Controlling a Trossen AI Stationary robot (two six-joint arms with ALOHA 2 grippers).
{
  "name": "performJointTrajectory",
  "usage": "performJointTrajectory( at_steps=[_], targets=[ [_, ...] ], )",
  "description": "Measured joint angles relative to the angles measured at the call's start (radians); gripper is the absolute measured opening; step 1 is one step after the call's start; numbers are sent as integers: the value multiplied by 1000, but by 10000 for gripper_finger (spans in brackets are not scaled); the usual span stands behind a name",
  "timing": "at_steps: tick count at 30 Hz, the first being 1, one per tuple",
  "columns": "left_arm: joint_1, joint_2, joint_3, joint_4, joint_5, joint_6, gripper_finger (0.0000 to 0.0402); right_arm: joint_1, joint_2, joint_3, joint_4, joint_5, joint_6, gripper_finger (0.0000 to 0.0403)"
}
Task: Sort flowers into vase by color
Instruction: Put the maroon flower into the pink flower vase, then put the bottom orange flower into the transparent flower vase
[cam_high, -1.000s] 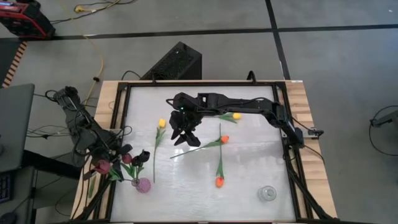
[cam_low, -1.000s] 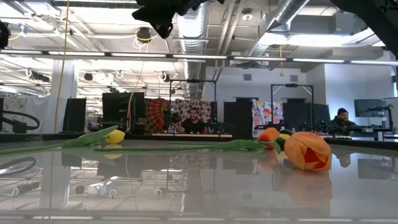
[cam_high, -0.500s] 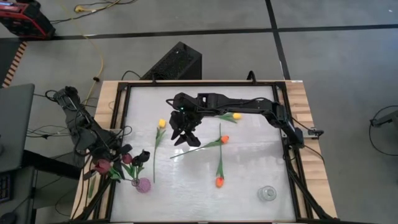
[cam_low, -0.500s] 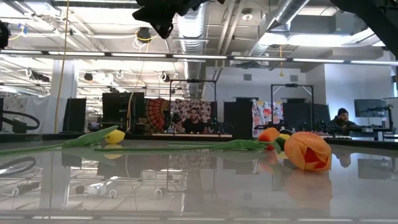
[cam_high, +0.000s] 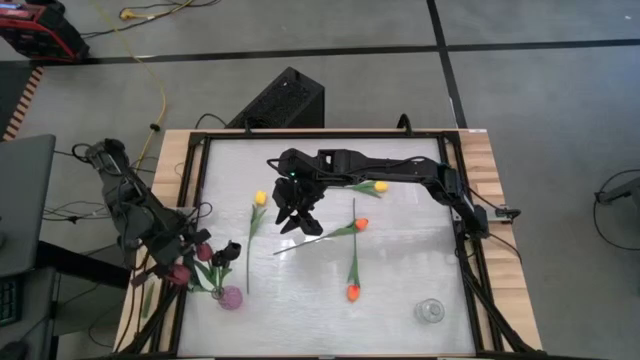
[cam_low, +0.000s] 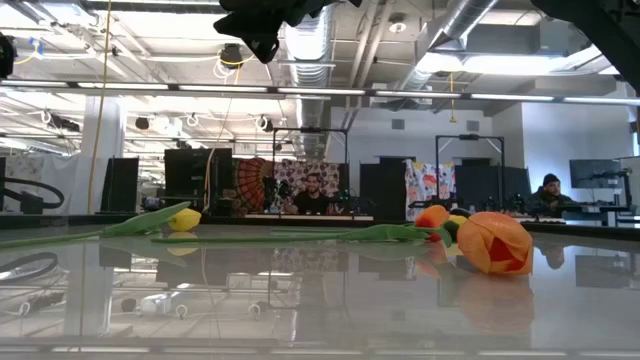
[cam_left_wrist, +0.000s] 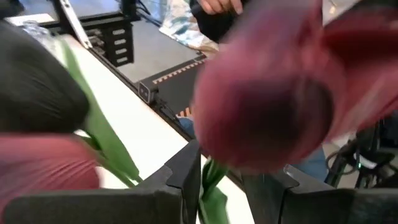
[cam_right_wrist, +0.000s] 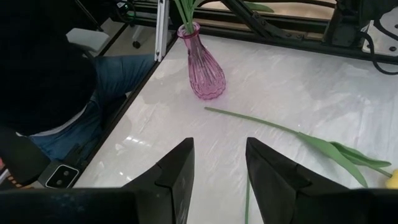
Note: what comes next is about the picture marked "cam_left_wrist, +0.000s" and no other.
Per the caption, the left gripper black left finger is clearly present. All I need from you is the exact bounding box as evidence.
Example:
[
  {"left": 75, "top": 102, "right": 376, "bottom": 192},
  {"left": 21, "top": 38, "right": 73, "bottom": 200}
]
[{"left": 3, "top": 139, "right": 202, "bottom": 224}]

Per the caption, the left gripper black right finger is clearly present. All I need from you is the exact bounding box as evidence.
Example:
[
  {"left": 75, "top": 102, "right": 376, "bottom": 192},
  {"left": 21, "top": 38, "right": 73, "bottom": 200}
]
[{"left": 241, "top": 164, "right": 398, "bottom": 224}]

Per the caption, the dark red artificial tulip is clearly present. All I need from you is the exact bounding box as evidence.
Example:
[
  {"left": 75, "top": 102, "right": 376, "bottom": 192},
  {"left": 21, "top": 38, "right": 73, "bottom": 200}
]
[
  {"left": 192, "top": 0, "right": 398, "bottom": 224},
  {"left": 0, "top": 133, "right": 101, "bottom": 215}
]

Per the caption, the black artificial tulip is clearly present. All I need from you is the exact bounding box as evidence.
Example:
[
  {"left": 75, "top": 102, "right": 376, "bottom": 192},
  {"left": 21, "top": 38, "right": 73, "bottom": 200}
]
[{"left": 0, "top": 21, "right": 142, "bottom": 187}]

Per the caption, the clear glass vase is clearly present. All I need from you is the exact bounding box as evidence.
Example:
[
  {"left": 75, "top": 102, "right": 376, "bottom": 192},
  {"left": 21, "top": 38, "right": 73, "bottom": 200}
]
[{"left": 21, "top": 20, "right": 58, "bottom": 50}]

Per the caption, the person's leg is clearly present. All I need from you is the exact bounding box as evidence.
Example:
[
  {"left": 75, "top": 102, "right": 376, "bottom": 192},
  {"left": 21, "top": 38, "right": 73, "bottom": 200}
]
[
  {"left": 290, "top": 147, "right": 328, "bottom": 183},
  {"left": 178, "top": 116, "right": 197, "bottom": 139}
]

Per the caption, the black mat with striped edge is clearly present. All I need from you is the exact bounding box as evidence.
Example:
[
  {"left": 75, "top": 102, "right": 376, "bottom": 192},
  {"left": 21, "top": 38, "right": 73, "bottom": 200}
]
[{"left": 152, "top": 57, "right": 206, "bottom": 118}]

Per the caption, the black slotted equipment box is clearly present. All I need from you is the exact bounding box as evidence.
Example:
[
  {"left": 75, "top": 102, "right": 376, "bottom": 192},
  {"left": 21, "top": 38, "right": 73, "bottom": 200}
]
[{"left": 101, "top": 18, "right": 135, "bottom": 68}]

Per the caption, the blue white patterned cloth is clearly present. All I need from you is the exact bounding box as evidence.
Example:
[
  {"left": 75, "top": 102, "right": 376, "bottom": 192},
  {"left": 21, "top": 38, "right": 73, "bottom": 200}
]
[{"left": 158, "top": 0, "right": 218, "bottom": 52}]

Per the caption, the person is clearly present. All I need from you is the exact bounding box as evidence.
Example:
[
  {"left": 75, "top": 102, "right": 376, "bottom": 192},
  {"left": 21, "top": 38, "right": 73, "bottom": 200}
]
[{"left": 190, "top": 2, "right": 249, "bottom": 43}]

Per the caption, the person's hand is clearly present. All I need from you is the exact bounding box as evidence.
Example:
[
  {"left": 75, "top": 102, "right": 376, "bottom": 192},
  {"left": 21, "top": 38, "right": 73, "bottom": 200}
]
[{"left": 198, "top": 0, "right": 244, "bottom": 16}]

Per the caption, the black equipment with cables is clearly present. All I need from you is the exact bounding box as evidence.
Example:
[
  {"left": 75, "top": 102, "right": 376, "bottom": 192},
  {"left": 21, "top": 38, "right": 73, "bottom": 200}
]
[{"left": 325, "top": 118, "right": 398, "bottom": 189}]

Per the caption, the small black table camera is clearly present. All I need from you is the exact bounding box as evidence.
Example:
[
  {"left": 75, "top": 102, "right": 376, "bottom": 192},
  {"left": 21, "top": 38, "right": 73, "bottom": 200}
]
[{"left": 136, "top": 80, "right": 159, "bottom": 105}]

